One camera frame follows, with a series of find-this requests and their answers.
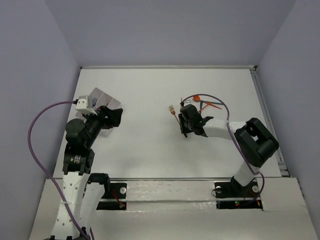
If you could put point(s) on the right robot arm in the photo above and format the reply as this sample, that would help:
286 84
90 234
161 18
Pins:
252 139

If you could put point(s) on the teal plastic chopstick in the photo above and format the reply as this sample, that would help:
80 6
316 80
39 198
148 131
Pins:
212 102

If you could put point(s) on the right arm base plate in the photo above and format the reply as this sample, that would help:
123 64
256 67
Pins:
237 198

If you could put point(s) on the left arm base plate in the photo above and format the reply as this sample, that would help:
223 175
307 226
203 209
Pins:
115 199

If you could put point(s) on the orange plastic spoon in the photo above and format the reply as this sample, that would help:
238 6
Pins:
203 104

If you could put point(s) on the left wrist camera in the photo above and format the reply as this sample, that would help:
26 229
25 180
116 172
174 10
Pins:
84 105

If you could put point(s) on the copper fork short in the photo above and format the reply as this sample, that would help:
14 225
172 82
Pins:
173 112

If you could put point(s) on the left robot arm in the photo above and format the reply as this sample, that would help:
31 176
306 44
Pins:
82 189

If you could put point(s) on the blue plastic fork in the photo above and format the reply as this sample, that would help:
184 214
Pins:
94 101

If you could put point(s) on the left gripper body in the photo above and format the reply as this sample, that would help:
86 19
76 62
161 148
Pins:
108 115

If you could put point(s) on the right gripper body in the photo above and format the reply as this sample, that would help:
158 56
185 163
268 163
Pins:
185 126

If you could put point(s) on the white divided organizer tray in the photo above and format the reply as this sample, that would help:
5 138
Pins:
103 99

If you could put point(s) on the aluminium table rail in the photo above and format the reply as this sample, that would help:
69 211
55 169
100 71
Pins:
269 123

